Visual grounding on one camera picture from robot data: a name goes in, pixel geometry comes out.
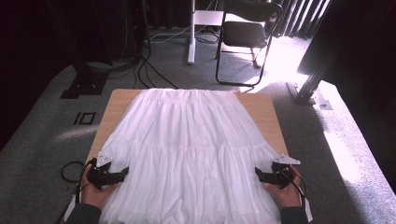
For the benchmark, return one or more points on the white desk frame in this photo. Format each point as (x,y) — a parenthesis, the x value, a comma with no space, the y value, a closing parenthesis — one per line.
(191,46)

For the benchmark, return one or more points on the person's right hand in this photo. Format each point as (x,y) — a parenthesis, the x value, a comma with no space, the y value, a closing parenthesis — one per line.
(288,196)

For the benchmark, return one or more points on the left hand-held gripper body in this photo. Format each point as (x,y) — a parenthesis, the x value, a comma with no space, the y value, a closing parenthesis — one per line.
(101,175)

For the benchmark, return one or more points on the black stand with base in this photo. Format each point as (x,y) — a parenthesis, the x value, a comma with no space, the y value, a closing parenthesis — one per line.
(88,84)

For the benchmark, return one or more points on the small metal floor plate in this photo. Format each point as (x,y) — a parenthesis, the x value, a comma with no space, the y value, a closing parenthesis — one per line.
(324,104)

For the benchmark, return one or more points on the pleated dark curtain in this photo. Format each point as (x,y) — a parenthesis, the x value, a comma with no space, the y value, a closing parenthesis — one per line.
(299,18)

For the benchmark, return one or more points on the person's left hand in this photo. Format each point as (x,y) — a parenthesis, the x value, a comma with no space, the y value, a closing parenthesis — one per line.
(95,196)

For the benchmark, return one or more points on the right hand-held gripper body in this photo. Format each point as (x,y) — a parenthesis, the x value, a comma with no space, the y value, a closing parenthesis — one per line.
(281,175)

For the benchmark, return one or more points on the white tiered skirt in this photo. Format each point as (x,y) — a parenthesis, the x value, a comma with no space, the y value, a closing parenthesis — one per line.
(190,149)

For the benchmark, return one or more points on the black folding chair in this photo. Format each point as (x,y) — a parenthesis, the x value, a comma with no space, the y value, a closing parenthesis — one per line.
(244,32)

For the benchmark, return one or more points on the black metal profile stand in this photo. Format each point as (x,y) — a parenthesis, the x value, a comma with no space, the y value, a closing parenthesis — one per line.
(314,76)

